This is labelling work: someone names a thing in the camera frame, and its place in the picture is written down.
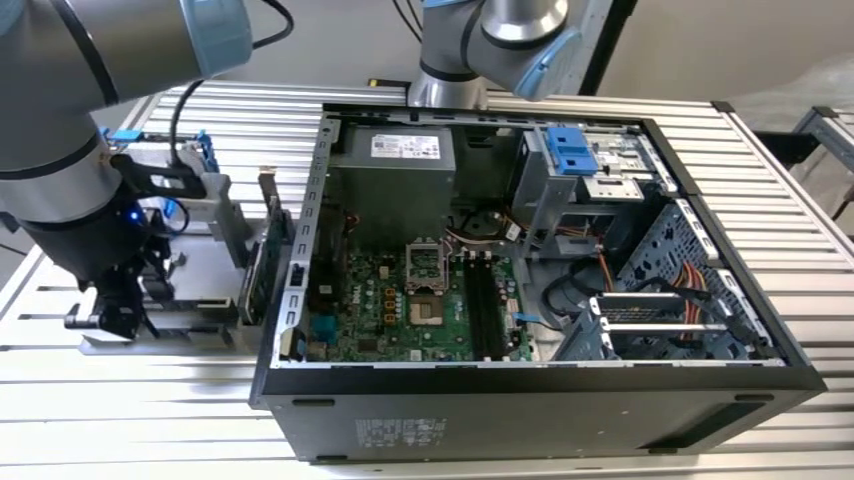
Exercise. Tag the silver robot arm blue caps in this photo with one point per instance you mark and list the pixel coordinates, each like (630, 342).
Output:
(61, 165)

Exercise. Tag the black RAM slot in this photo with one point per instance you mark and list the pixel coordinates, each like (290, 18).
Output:
(476, 310)

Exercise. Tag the grey parts rack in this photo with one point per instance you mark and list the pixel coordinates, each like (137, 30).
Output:
(207, 270)

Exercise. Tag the green graphics card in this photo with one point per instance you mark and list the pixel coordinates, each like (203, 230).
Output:
(267, 270)

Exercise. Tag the green motherboard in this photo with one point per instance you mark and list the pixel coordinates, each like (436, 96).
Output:
(361, 320)

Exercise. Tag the grey power supply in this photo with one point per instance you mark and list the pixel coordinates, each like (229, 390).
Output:
(394, 195)

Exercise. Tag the CPU socket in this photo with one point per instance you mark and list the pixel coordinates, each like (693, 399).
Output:
(428, 312)

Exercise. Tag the yellow black table clamp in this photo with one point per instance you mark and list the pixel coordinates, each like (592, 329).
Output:
(376, 82)

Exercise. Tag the black round fan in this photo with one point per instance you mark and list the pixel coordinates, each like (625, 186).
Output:
(477, 225)

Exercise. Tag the grey metal drive cage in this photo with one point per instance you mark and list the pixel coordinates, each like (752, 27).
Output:
(548, 200)

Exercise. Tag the blue drive latch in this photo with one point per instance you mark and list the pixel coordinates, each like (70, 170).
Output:
(570, 155)

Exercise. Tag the black PC case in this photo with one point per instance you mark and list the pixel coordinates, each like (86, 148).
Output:
(534, 420)

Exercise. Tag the silver perforated disk bay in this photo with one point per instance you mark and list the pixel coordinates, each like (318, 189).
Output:
(641, 300)

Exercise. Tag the metal slat side table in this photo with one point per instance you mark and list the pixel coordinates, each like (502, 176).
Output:
(828, 150)

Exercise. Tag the black frame post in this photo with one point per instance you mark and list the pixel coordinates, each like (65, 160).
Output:
(617, 40)

